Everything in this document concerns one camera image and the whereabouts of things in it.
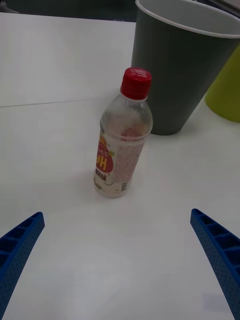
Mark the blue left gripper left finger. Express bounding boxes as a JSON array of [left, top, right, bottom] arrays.
[[0, 211, 46, 320]]

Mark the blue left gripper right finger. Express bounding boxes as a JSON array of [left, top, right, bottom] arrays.
[[190, 208, 240, 320]]

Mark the clear bottle with red cap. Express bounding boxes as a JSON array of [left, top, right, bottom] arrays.
[[93, 66, 153, 199]]

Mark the yellow-green plastic bin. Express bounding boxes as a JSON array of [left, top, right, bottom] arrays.
[[204, 44, 240, 123]]

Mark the grey plastic bin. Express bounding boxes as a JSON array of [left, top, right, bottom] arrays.
[[131, 0, 240, 136]]

